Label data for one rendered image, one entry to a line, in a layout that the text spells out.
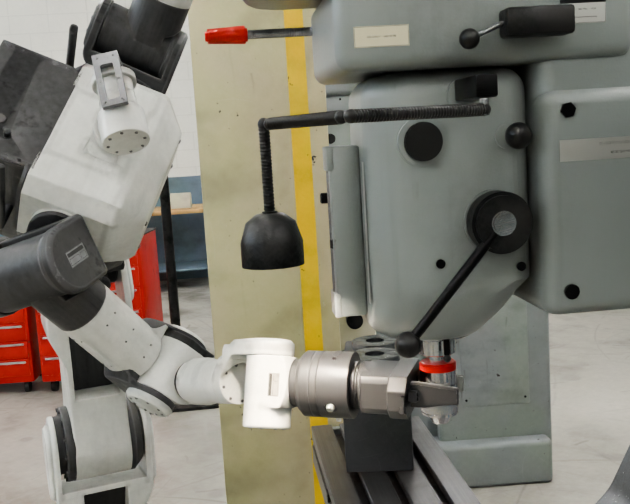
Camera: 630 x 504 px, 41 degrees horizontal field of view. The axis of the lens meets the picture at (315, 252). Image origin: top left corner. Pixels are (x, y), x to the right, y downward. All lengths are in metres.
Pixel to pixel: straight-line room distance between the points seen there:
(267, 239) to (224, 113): 1.84
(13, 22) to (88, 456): 8.94
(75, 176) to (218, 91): 1.53
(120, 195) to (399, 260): 0.46
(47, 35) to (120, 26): 8.86
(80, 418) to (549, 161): 1.01
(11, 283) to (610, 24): 0.82
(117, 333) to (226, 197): 1.52
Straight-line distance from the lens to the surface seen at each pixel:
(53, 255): 1.18
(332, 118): 0.84
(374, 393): 1.10
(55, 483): 1.71
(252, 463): 2.97
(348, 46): 0.94
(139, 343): 1.32
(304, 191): 2.78
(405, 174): 0.97
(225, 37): 1.14
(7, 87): 1.36
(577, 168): 1.01
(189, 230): 10.09
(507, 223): 0.97
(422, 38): 0.95
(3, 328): 5.92
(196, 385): 1.29
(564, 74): 1.01
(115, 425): 1.67
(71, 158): 1.29
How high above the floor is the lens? 1.56
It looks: 8 degrees down
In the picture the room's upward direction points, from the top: 4 degrees counter-clockwise
